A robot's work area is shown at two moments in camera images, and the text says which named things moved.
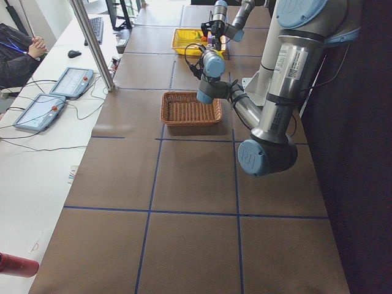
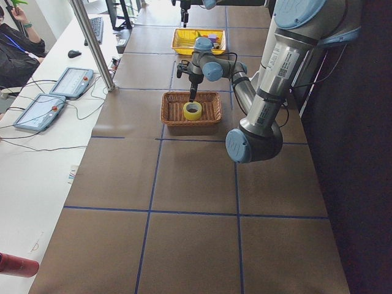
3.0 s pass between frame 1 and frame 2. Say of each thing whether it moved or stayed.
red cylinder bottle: stayed
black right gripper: moved
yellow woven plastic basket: stayed
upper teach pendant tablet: stayed
